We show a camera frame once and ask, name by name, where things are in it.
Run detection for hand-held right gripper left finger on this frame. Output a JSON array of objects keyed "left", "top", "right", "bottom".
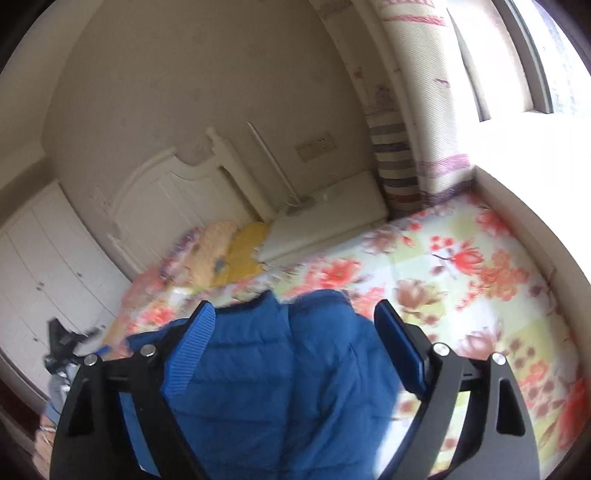
[{"left": 50, "top": 300, "right": 218, "bottom": 480}]

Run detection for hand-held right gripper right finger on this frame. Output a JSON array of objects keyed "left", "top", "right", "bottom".
[{"left": 374, "top": 299, "right": 540, "bottom": 480}]

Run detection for blue quilted jacket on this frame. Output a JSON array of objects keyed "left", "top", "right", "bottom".
[{"left": 117, "top": 290, "right": 407, "bottom": 480}]

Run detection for white wardrobe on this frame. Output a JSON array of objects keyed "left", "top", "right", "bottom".
[{"left": 0, "top": 180, "right": 130, "bottom": 402}]

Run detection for floral bed sheet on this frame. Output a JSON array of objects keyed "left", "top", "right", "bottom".
[{"left": 34, "top": 194, "right": 591, "bottom": 480}]

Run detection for beige pillow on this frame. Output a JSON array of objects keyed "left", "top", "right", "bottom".
[{"left": 191, "top": 222, "right": 238, "bottom": 282}]

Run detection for purple patterned pillow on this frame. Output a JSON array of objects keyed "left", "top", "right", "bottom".
[{"left": 171, "top": 226, "right": 206, "bottom": 264}]

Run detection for yellow pillow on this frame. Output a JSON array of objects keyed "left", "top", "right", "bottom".
[{"left": 226, "top": 222, "right": 271, "bottom": 280}]

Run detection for white wooden headboard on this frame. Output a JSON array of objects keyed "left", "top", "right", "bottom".
[{"left": 95, "top": 127, "right": 269, "bottom": 273}]

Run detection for white nightstand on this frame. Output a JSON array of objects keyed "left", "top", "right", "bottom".
[{"left": 259, "top": 171, "right": 389, "bottom": 264}]

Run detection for white pole lamp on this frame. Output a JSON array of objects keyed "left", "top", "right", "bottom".
[{"left": 247, "top": 121, "right": 319, "bottom": 217}]

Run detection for white window sill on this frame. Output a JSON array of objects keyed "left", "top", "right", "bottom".
[{"left": 462, "top": 115, "right": 591, "bottom": 296}]

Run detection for patterned curtain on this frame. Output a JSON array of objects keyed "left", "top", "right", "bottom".
[{"left": 309, "top": 0, "right": 476, "bottom": 217}]

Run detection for dark framed window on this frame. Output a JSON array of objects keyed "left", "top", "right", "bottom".
[{"left": 448, "top": 0, "right": 591, "bottom": 123}]

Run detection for beige wall socket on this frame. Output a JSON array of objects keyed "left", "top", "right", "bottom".
[{"left": 295, "top": 133, "right": 334, "bottom": 162}]

